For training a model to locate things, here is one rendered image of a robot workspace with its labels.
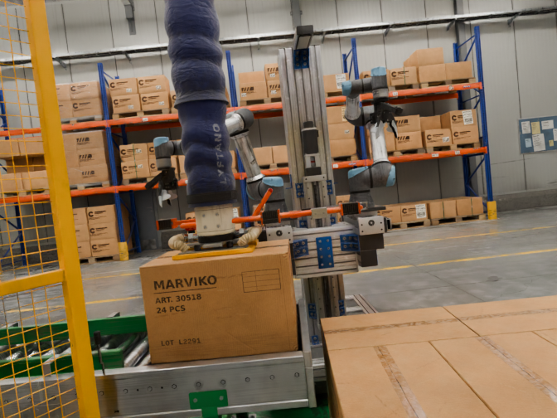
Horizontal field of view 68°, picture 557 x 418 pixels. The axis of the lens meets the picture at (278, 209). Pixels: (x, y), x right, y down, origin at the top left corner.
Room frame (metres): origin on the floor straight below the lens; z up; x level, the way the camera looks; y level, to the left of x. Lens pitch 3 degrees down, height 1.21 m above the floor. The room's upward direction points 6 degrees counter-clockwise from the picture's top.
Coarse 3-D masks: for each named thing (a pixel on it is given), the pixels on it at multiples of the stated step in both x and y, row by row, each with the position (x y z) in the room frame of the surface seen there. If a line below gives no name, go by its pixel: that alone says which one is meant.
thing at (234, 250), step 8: (200, 248) 1.73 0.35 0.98; (216, 248) 1.74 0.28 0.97; (224, 248) 1.72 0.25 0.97; (232, 248) 1.70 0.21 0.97; (240, 248) 1.70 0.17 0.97; (248, 248) 1.68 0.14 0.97; (176, 256) 1.69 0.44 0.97; (184, 256) 1.69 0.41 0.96; (192, 256) 1.69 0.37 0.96; (200, 256) 1.69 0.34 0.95; (208, 256) 1.69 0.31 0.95
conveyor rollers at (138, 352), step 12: (108, 336) 2.09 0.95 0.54; (120, 336) 2.04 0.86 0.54; (132, 336) 2.00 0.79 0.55; (300, 336) 1.80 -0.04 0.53; (0, 348) 2.06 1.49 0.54; (24, 348) 1.99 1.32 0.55; (36, 348) 1.97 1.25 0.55; (48, 348) 2.01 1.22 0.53; (60, 348) 1.97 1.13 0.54; (96, 348) 1.95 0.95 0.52; (108, 348) 1.89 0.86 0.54; (144, 348) 1.86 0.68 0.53; (300, 348) 1.65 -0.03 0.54; (132, 360) 1.72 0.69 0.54; (144, 360) 1.67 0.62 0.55
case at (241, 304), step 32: (160, 256) 1.86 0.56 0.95; (224, 256) 1.66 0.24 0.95; (256, 256) 1.61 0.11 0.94; (288, 256) 1.65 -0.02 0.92; (160, 288) 1.62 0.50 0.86; (192, 288) 1.62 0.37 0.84; (224, 288) 1.61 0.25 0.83; (256, 288) 1.61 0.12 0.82; (288, 288) 1.60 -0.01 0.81; (160, 320) 1.62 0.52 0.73; (192, 320) 1.62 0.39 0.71; (224, 320) 1.61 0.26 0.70; (256, 320) 1.61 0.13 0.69; (288, 320) 1.60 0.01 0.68; (160, 352) 1.62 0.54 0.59; (192, 352) 1.62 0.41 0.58; (224, 352) 1.61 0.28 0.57; (256, 352) 1.61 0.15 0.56
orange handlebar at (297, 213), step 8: (328, 208) 1.79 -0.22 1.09; (336, 208) 1.78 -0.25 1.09; (248, 216) 1.84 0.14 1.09; (256, 216) 1.79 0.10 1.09; (280, 216) 1.79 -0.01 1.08; (288, 216) 1.79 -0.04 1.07; (296, 216) 1.79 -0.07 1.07; (176, 224) 2.09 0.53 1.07; (184, 224) 1.81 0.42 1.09; (192, 224) 1.80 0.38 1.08
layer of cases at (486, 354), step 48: (336, 336) 1.73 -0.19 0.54; (384, 336) 1.67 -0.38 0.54; (432, 336) 1.62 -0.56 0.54; (480, 336) 1.57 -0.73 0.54; (528, 336) 1.52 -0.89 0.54; (336, 384) 1.31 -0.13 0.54; (384, 384) 1.28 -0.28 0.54; (432, 384) 1.24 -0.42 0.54; (480, 384) 1.21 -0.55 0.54; (528, 384) 1.19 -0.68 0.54
